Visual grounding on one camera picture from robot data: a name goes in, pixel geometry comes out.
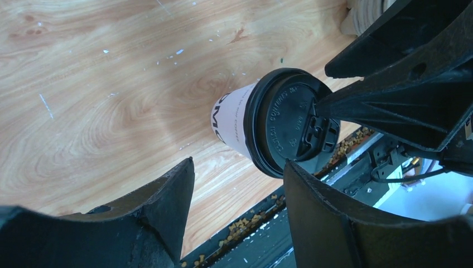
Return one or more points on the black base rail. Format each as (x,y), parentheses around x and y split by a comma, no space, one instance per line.
(366,166)

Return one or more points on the white paper coffee cup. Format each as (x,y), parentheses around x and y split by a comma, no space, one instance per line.
(227,119)

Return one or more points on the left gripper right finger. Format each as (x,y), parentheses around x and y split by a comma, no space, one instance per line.
(350,233)

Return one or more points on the black plastic cup lid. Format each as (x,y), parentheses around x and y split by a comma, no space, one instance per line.
(280,123)

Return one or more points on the brown pulp cup carrier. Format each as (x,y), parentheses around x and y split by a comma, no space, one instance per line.
(362,14)

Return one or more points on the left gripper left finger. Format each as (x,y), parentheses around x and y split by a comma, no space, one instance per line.
(144,228)

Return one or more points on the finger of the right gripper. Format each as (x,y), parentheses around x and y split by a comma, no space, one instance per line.
(401,29)
(421,100)

